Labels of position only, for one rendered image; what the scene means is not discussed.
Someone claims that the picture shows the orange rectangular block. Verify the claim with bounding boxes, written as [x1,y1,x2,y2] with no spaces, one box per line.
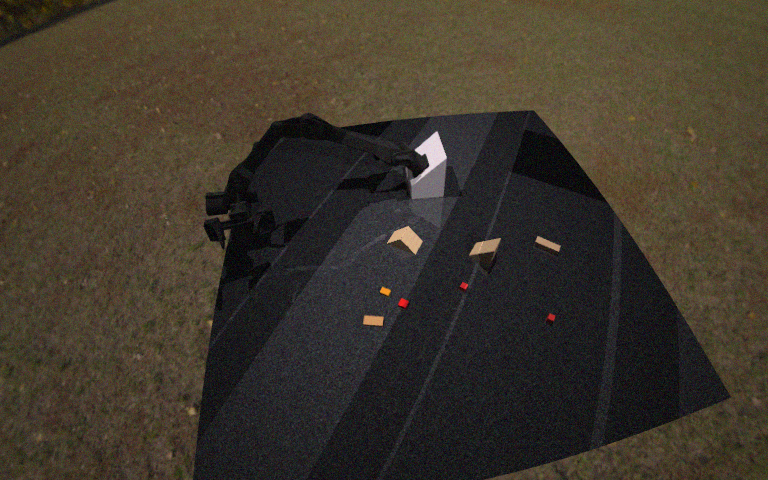
[363,316,384,327]

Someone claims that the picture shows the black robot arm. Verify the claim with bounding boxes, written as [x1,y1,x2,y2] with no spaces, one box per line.
[205,113,429,245]

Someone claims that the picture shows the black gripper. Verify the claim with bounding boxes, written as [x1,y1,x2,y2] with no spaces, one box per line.
[204,200,276,249]

